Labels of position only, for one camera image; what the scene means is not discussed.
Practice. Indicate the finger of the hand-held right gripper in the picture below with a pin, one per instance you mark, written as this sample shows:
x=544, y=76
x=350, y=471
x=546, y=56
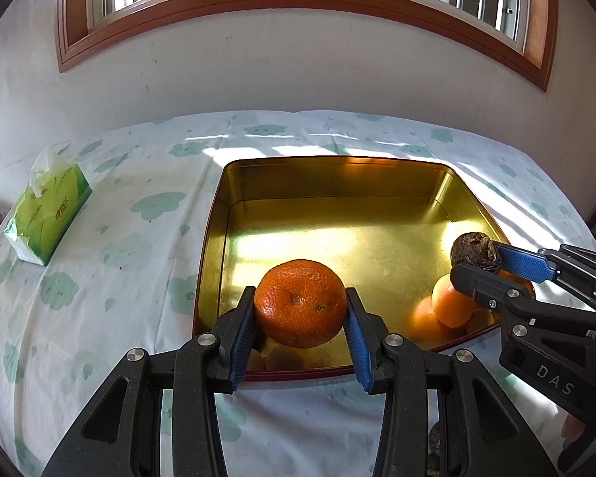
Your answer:
x=526, y=263
x=477, y=283

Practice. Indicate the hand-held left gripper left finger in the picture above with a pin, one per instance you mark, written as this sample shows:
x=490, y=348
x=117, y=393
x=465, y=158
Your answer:
x=243, y=343

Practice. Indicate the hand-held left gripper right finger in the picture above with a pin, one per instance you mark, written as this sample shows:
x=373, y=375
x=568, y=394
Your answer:
x=357, y=348

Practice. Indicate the dark water chestnut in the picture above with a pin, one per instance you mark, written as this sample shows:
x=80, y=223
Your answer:
x=434, y=449
x=472, y=251

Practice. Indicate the large orange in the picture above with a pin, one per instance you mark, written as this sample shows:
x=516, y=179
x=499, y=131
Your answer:
x=298, y=308

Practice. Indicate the red and gold tin box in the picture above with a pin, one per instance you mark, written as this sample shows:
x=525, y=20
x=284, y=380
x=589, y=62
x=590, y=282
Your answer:
x=328, y=228

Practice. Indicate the small orange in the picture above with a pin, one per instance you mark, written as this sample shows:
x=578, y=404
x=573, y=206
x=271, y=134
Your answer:
x=516, y=280
x=452, y=305

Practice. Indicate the brown longan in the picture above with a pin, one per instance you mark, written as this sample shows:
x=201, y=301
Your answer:
x=256, y=360

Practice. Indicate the red tomato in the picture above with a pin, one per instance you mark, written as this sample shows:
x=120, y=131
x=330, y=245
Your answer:
x=572, y=430

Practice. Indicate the white green-patterned tablecloth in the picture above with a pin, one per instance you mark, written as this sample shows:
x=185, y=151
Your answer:
x=129, y=268

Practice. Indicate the green tissue pack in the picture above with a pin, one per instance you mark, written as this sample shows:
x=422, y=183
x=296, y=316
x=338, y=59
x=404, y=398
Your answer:
x=44, y=218

